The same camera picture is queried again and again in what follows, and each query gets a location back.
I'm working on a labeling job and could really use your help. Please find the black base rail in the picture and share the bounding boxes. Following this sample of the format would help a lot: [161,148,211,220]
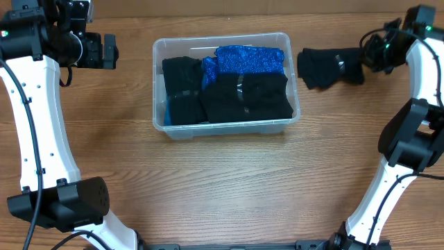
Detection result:
[138,239,392,250]

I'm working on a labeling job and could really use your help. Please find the blue denim jeans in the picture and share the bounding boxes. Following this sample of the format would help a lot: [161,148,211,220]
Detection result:
[164,96,172,126]

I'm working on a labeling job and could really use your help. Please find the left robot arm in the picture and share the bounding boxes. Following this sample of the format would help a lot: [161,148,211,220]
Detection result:
[1,0,146,249]

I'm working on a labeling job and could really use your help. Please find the blue sparkly fabric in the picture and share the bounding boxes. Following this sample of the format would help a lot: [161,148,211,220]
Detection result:
[201,45,284,90]

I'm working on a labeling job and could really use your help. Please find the clear plastic storage bin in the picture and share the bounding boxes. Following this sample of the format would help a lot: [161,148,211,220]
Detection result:
[152,32,301,140]

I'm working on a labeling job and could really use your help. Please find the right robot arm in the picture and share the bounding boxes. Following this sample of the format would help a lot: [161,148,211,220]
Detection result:
[319,5,443,249]

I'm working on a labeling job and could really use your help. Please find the large black cloth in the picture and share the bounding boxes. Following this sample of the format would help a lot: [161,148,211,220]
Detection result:
[200,73,293,123]

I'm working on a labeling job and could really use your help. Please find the small black cloth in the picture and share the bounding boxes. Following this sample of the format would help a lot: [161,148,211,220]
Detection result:
[162,56,207,126]

